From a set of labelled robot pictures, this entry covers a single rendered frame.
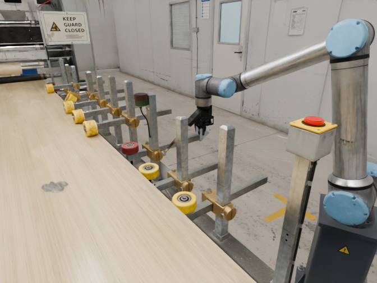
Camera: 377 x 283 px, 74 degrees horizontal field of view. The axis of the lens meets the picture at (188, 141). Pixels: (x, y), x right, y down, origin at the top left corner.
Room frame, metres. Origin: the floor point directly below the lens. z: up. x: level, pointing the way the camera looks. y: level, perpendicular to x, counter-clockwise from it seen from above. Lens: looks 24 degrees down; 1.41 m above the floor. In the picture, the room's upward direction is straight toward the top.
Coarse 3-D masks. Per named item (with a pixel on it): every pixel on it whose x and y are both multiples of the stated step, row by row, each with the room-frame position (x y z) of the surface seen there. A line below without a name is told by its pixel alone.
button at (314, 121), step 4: (308, 116) 0.53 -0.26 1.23; (312, 116) 0.53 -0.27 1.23; (304, 120) 0.51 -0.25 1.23; (308, 120) 0.51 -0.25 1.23; (312, 120) 0.50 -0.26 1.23; (316, 120) 0.50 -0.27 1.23; (320, 120) 0.50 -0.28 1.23; (308, 124) 0.50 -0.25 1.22; (312, 124) 0.50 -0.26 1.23; (316, 124) 0.49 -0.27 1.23; (320, 124) 0.49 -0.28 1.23
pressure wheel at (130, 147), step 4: (124, 144) 1.11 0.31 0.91; (128, 144) 1.10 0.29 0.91; (132, 144) 1.11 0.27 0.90; (136, 144) 1.11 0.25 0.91; (124, 148) 1.07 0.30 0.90; (128, 148) 1.06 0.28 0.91; (132, 148) 1.07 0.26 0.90; (136, 148) 1.08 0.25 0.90; (124, 152) 1.07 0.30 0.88; (128, 152) 1.06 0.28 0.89; (132, 152) 1.07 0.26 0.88; (136, 152) 1.08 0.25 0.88; (132, 164) 1.10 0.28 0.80
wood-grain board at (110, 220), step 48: (0, 96) 2.15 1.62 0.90; (48, 96) 2.14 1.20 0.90; (0, 144) 1.13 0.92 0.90; (48, 144) 1.13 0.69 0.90; (96, 144) 1.12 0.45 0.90; (0, 192) 0.73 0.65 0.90; (48, 192) 0.73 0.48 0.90; (96, 192) 0.72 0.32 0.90; (144, 192) 0.72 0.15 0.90; (0, 240) 0.51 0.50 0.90; (48, 240) 0.51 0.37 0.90; (96, 240) 0.51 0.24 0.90; (144, 240) 0.50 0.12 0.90; (192, 240) 0.50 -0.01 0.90
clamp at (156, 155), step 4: (144, 144) 1.19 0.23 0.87; (148, 144) 1.18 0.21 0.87; (148, 148) 1.14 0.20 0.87; (148, 152) 1.13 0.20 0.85; (152, 152) 1.10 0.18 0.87; (156, 152) 1.10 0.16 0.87; (160, 152) 1.10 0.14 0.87; (148, 156) 1.14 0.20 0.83; (152, 156) 1.09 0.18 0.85; (156, 156) 1.09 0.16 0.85; (160, 156) 1.10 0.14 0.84; (152, 160) 1.10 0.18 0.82; (156, 160) 1.09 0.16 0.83
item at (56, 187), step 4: (44, 184) 0.75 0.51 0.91; (48, 184) 0.76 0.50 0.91; (52, 184) 0.75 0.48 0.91; (56, 184) 0.76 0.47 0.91; (60, 184) 0.77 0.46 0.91; (64, 184) 0.76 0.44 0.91; (44, 188) 0.74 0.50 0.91; (48, 188) 0.73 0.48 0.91; (52, 188) 0.74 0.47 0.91; (56, 188) 0.73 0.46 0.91; (60, 188) 0.74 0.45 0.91; (64, 188) 0.75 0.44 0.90; (56, 192) 0.72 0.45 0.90
